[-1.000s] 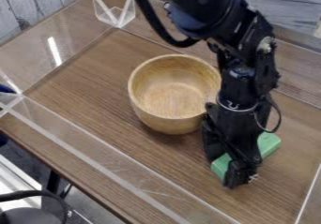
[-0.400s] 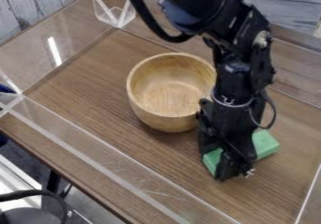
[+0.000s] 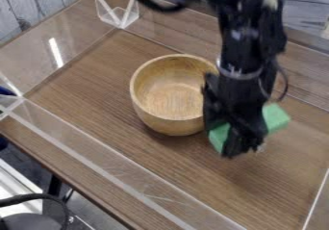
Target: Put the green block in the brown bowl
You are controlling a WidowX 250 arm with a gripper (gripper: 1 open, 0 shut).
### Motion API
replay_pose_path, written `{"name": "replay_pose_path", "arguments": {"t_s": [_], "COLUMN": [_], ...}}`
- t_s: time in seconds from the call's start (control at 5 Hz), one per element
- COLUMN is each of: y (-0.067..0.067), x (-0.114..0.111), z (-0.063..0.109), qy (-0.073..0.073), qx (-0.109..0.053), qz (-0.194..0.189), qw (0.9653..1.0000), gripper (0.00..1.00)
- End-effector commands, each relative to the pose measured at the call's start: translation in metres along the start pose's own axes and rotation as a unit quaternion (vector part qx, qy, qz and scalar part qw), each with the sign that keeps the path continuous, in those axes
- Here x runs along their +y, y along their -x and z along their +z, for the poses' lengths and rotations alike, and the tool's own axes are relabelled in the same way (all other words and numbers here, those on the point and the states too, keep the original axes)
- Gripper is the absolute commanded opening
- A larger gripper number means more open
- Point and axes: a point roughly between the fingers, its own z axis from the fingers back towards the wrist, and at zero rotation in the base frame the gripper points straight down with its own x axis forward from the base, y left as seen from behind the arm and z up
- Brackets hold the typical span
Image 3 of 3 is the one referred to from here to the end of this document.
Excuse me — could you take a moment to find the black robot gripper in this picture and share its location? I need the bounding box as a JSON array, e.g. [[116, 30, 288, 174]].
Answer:
[[202, 69, 278, 159]]

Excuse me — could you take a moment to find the green rectangular block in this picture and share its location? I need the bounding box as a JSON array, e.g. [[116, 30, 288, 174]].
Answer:
[[209, 104, 290, 153]]

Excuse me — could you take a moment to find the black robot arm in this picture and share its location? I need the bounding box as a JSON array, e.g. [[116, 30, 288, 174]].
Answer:
[[137, 0, 286, 159]]

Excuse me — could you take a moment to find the brown wooden bowl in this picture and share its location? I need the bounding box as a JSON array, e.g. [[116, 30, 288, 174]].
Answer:
[[130, 54, 217, 136]]

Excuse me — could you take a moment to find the black table leg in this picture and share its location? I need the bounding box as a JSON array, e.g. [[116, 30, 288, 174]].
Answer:
[[48, 175, 63, 197]]

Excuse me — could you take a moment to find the clear acrylic corner bracket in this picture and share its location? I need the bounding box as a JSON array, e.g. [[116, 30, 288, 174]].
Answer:
[[95, 0, 141, 29]]

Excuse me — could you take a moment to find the clear acrylic barrier wall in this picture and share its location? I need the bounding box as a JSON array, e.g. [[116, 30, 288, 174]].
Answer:
[[0, 0, 329, 230]]

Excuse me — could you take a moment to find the black cable loop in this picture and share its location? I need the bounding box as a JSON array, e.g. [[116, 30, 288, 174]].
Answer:
[[0, 192, 72, 230]]

